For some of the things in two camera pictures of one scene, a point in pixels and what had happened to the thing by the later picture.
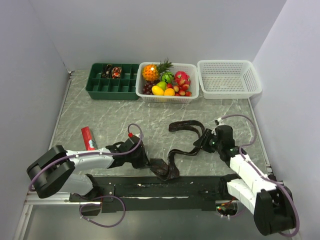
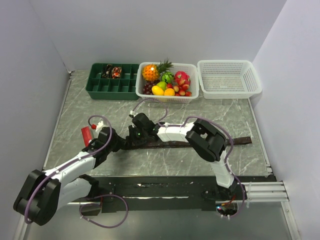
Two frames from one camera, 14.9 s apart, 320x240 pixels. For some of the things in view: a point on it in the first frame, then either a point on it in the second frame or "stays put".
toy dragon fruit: [181, 75] stays put
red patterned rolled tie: [116, 72] stays put
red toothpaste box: [90, 144] stays put
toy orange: [169, 92] stays put
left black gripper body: [137, 159] to [116, 145]
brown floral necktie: [166, 170] to [165, 144]
